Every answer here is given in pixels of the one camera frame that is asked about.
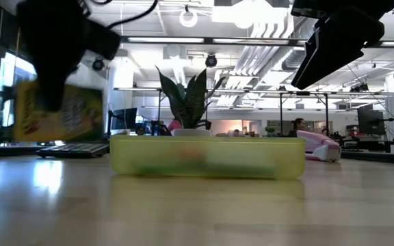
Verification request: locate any black table frame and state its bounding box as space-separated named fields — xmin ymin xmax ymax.
xmin=340 ymin=150 xmax=394 ymax=167

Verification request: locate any yellow Crayola crayon box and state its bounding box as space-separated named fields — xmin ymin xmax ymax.
xmin=14 ymin=81 xmax=104 ymax=143

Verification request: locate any silver ventilation duct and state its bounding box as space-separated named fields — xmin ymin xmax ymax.
xmin=280 ymin=46 xmax=309 ymax=71

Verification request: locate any white plant pot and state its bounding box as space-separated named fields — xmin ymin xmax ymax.
xmin=171 ymin=128 xmax=212 ymax=137

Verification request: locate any person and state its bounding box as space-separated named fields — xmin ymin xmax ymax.
xmin=168 ymin=119 xmax=184 ymax=133
xmin=287 ymin=118 xmax=308 ymax=138

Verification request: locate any black computer keyboard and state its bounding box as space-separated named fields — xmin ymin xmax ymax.
xmin=36 ymin=142 xmax=111 ymax=159

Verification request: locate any translucent yellow-green pencil case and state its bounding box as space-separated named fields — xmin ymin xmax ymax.
xmin=109 ymin=135 xmax=306 ymax=181

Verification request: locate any pink and white stapler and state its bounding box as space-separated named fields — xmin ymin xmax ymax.
xmin=296 ymin=129 xmax=342 ymax=163

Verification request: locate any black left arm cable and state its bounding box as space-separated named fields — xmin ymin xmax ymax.
xmin=90 ymin=0 xmax=159 ymax=29

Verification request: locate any large black computer monitor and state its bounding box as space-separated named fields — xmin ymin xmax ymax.
xmin=356 ymin=108 xmax=386 ymax=136

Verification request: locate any white ring ceiling lamp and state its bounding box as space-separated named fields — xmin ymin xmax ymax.
xmin=179 ymin=8 xmax=198 ymax=28

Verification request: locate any black ceiling light rail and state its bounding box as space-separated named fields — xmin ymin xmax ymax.
xmin=120 ymin=36 xmax=394 ymax=48

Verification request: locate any small black computer monitor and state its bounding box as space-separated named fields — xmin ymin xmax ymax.
xmin=109 ymin=107 xmax=138 ymax=131

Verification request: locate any green snake plant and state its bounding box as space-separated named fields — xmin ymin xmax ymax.
xmin=155 ymin=65 xmax=226 ymax=130

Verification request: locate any white ceiling light panel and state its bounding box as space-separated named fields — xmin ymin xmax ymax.
xmin=212 ymin=0 xmax=292 ymax=30

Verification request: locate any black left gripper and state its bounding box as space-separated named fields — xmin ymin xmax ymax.
xmin=15 ymin=0 xmax=121 ymax=112

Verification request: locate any black ceiling spotlight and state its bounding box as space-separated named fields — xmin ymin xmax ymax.
xmin=205 ymin=53 xmax=218 ymax=68
xmin=92 ymin=57 xmax=105 ymax=72

